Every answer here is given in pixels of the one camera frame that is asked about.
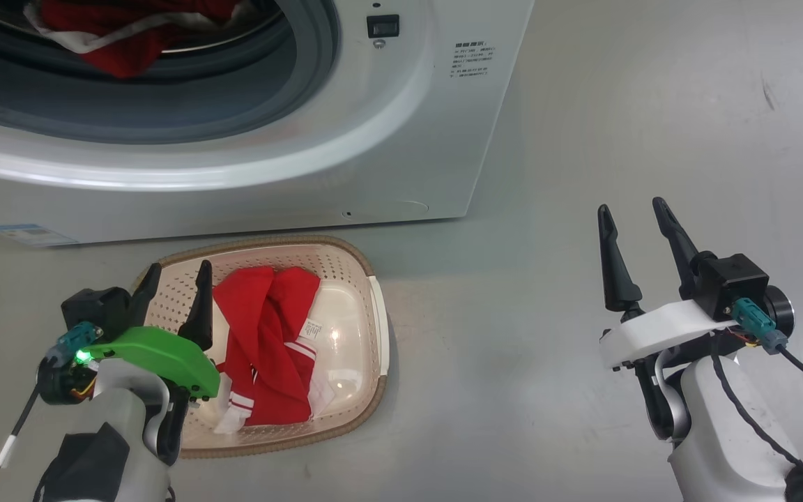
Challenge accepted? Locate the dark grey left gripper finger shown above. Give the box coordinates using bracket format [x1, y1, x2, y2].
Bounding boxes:
[126, 263, 162, 328]
[177, 260, 214, 351]

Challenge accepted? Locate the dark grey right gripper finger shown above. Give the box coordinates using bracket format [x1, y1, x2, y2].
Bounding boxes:
[652, 197, 701, 301]
[597, 204, 645, 314]

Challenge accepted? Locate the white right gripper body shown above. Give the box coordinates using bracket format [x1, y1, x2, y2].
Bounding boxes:
[598, 300, 740, 370]

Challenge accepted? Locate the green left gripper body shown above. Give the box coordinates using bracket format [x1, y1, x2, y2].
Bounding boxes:
[38, 326, 221, 405]

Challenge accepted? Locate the red garment white trim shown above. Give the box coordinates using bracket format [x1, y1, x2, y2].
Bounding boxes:
[24, 0, 256, 79]
[212, 265, 336, 434]

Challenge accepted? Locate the beige perforated laundry basket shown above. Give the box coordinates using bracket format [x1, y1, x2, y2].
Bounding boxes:
[130, 235, 392, 459]

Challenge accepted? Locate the grey rubber door gasket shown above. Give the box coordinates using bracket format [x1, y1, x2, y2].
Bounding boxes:
[0, 0, 341, 146]

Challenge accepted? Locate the white washing machine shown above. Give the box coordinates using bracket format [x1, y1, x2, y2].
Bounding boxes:
[0, 0, 536, 248]

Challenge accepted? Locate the black door lock socket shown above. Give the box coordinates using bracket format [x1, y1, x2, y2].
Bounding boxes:
[367, 14, 400, 39]

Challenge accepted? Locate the blue white energy sticker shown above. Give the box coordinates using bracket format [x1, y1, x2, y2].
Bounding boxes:
[0, 223, 78, 248]

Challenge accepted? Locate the printed text label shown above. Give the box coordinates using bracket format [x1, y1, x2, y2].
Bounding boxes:
[449, 40, 498, 79]

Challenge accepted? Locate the left black cable teal connector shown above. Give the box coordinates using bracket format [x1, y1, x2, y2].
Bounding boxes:
[0, 322, 104, 502]

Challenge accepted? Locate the black cable teal connector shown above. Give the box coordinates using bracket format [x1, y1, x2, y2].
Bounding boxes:
[733, 298, 803, 404]
[0, 322, 104, 502]

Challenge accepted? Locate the right black cable teal connector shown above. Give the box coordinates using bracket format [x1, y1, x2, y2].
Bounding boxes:
[733, 298, 803, 404]

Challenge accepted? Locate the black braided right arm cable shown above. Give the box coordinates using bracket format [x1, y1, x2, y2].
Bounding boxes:
[710, 335, 803, 502]

